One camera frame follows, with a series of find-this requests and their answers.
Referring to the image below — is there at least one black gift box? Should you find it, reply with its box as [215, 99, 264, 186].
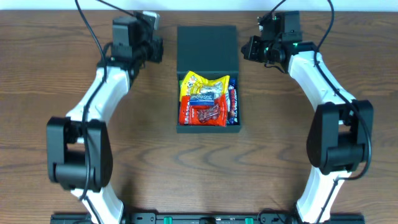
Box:
[177, 26, 241, 133]

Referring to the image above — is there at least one Haribo gummy worms bag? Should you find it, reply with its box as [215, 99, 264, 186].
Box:
[179, 80, 183, 92]

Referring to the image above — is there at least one yellow sunflower seeds bag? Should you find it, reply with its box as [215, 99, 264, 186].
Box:
[179, 71, 230, 101]

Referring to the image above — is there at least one blue Eclipse mints tin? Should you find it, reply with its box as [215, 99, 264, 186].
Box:
[189, 93, 215, 106]

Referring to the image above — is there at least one Cadbury Dairy Milk bar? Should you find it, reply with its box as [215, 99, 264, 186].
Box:
[226, 84, 239, 125]

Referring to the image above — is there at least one blue Oreo cookie pack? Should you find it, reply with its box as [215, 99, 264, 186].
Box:
[228, 77, 239, 125]

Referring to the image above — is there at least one red snack bag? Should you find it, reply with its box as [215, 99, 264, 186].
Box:
[178, 95, 228, 126]

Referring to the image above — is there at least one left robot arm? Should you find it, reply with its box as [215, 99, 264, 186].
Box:
[46, 11, 164, 223]

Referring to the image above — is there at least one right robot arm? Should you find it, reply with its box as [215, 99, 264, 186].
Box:
[241, 11, 374, 223]

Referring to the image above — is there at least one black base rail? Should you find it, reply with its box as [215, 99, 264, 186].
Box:
[50, 212, 365, 224]

